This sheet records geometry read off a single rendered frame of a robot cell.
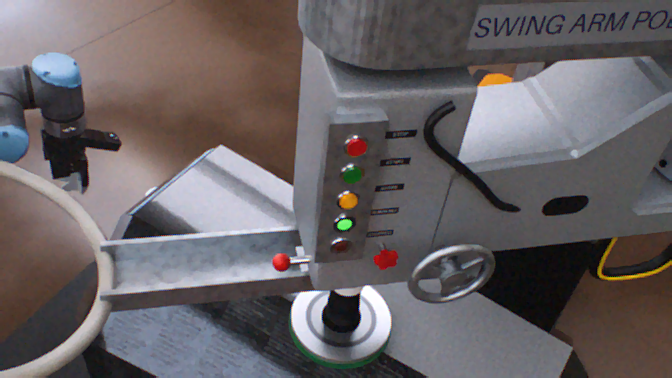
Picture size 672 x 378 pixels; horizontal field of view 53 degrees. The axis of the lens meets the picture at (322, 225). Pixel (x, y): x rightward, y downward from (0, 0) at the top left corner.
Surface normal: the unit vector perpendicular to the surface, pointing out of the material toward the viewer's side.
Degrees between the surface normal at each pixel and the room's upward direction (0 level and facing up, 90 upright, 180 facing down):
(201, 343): 45
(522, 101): 4
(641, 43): 90
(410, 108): 90
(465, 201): 90
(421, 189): 90
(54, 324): 0
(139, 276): 2
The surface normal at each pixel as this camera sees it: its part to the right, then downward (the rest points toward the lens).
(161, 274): 0.11, -0.68
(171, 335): -0.30, -0.05
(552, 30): 0.21, 0.73
